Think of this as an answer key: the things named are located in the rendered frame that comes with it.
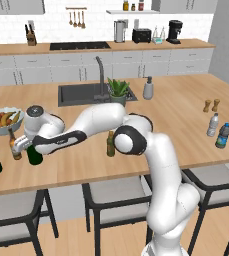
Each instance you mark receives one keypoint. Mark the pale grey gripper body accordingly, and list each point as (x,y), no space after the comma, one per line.
(21,144)

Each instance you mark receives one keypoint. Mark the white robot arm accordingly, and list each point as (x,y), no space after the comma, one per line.
(162,166)

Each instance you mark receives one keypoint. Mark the brown glass bottle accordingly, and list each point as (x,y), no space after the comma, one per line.
(11,137)

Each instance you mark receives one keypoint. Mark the small dark green glass bottle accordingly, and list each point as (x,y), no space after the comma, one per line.
(35,158)

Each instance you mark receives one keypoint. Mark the pale blue fruit bowl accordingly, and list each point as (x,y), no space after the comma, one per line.
(4,129)

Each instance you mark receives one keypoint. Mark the yellow banana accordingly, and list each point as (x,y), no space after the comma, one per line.
(16,117)
(7,117)

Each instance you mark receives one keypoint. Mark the black stool with grey seat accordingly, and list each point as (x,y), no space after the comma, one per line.
(212,181)
(9,213)
(116,200)

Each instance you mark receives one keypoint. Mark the dark grey sink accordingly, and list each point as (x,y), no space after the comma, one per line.
(77,94)

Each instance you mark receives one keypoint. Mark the olive green glass bottle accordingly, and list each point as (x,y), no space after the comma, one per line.
(110,148)

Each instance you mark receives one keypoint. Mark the grey base cupboard run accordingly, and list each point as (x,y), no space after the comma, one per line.
(66,66)

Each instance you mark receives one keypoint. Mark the dark grey tap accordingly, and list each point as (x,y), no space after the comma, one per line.
(101,75)

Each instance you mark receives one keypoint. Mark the wooden knife block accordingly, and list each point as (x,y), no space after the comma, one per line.
(31,37)

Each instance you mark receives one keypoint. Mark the green potted plant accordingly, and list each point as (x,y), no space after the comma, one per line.
(118,90)

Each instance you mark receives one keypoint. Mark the black hob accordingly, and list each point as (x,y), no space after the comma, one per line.
(80,45)

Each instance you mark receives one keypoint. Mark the hanging wooden tool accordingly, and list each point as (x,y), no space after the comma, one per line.
(70,19)
(75,20)
(83,20)
(79,19)

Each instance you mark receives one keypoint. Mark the grey soap dispenser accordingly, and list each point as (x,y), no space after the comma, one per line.
(148,89)

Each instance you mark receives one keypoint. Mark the silver kettle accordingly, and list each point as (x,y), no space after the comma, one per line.
(119,31)

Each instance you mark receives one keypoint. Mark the black toaster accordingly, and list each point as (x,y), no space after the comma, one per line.
(141,35)

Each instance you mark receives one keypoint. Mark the yellow jar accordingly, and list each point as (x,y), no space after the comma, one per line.
(125,5)

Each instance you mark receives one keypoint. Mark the small brown jar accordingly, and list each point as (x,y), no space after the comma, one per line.
(133,7)

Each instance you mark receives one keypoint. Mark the red jar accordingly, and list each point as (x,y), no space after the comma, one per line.
(141,5)

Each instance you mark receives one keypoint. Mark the black coffee machine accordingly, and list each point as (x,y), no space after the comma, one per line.
(174,32)

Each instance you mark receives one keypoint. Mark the clear plastic bottle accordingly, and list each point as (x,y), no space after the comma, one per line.
(213,126)

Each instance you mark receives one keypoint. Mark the blue plastic bottle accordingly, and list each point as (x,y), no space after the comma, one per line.
(222,137)

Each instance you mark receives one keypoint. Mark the grey wall cupboard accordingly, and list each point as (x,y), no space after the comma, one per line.
(186,5)
(14,6)

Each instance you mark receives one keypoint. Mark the wooden tool rail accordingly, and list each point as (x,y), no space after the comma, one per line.
(76,8)

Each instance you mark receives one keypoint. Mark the white wall shelf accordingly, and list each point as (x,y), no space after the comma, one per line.
(132,11)

